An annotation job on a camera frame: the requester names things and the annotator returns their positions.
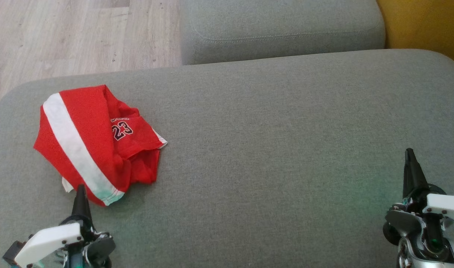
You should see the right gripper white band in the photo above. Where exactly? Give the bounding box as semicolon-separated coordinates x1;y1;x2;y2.
383;148;454;263

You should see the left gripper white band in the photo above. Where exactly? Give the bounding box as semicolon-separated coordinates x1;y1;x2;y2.
14;184;116;268

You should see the yellow sofa back cushion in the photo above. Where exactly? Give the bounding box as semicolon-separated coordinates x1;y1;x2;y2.
376;0;454;70

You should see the grey sofa seat cushion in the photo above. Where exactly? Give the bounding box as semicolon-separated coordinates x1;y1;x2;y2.
179;0;386;66

